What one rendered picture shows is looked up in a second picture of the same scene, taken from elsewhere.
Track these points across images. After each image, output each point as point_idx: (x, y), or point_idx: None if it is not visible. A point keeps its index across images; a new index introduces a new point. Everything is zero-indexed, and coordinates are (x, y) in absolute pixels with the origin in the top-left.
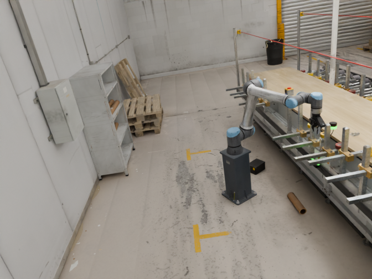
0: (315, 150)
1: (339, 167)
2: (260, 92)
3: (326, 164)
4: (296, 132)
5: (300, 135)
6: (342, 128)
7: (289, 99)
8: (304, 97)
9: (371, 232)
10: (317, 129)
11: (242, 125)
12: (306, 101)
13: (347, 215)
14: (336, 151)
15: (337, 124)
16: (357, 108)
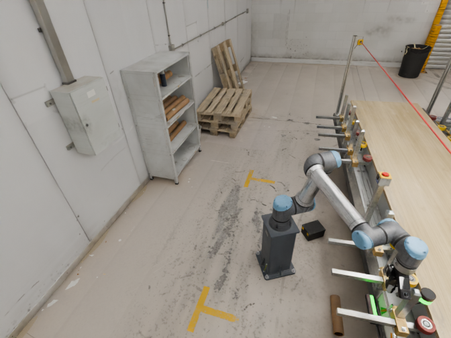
0: (382, 296)
1: (411, 333)
2: (323, 187)
3: (388, 334)
4: (376, 222)
5: (373, 251)
6: (445, 279)
7: (360, 235)
8: (392, 237)
9: None
10: (394, 287)
11: (298, 198)
12: (392, 245)
13: None
14: (413, 329)
15: (441, 263)
16: None
